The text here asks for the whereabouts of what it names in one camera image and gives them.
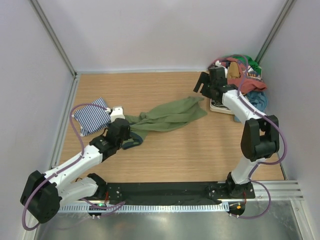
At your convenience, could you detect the blue white striped tank top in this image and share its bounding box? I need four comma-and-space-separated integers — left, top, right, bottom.
71, 105, 111, 137

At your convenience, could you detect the olive green tank top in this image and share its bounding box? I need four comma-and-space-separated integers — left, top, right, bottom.
122, 96, 207, 150

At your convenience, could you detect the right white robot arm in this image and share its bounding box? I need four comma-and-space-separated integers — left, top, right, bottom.
193, 67, 280, 198

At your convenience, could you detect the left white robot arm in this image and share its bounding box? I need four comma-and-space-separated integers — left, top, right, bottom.
20, 118, 130, 231

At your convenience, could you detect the black white striped garment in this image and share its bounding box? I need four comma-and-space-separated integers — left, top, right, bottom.
211, 99, 225, 108

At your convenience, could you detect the white plastic tray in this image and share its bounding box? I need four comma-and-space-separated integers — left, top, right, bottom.
209, 100, 233, 115

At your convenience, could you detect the red patterned garment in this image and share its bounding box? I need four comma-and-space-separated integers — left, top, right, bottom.
209, 54, 267, 95

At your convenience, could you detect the bright green garment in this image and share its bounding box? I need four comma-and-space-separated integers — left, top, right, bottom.
244, 55, 260, 68

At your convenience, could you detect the teal blue garment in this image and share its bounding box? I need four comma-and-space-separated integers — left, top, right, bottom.
244, 91, 268, 113

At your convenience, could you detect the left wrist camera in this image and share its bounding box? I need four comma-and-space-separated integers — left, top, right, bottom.
105, 106, 125, 123

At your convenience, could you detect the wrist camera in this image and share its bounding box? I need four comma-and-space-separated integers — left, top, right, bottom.
105, 106, 125, 123
215, 60, 222, 67

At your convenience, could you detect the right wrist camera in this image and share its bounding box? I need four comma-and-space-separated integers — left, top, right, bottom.
215, 60, 222, 67

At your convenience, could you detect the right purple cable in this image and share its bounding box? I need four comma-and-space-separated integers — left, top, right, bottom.
216, 54, 288, 220

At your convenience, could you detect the purple cable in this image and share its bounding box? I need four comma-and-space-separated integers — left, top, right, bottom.
21, 102, 112, 231
216, 54, 288, 220

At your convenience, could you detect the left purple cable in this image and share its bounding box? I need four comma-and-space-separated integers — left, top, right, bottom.
21, 102, 112, 231

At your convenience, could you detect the right aluminium frame post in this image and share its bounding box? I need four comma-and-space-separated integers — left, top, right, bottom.
255, 0, 296, 64

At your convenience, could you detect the aluminium frame post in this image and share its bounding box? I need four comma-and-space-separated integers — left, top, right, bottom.
255, 0, 296, 64
28, 0, 77, 79

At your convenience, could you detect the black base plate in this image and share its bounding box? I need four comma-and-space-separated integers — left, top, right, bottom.
94, 181, 256, 206

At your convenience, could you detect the left aluminium frame post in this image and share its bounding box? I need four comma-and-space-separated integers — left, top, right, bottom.
28, 0, 77, 79

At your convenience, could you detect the slotted cable duct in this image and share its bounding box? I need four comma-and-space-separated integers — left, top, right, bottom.
58, 202, 229, 214

